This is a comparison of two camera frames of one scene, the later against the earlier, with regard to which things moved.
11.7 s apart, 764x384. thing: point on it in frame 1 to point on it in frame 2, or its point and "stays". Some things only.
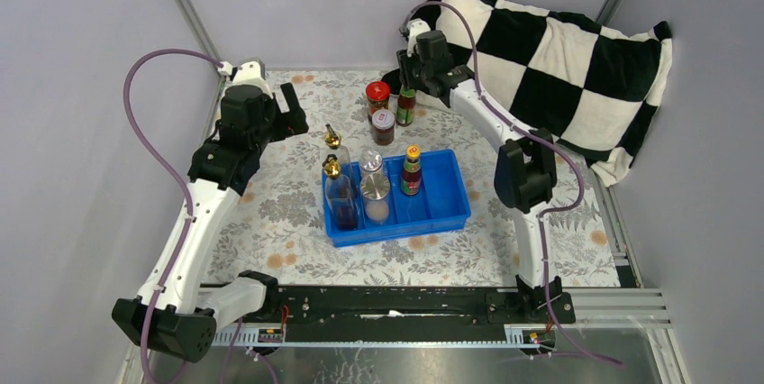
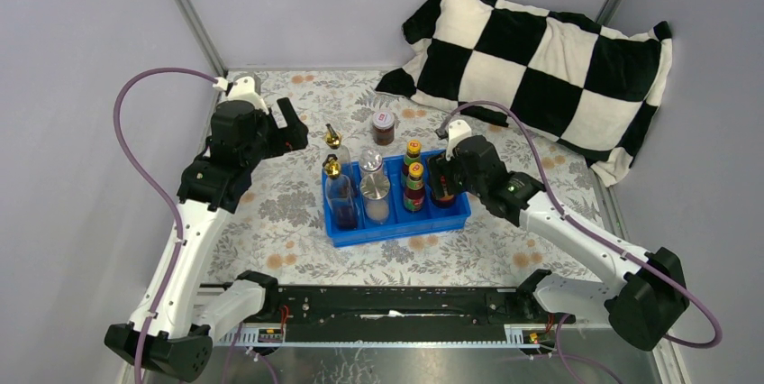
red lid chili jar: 377,96 to 443,200
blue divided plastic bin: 404,198 stays
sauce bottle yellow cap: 405,107 to 413,156
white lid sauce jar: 383,126 stays
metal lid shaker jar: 370,164 stays
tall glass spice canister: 375,190 stays
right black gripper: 405,63 to 440,166
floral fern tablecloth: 276,224 stays
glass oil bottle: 340,195 stays
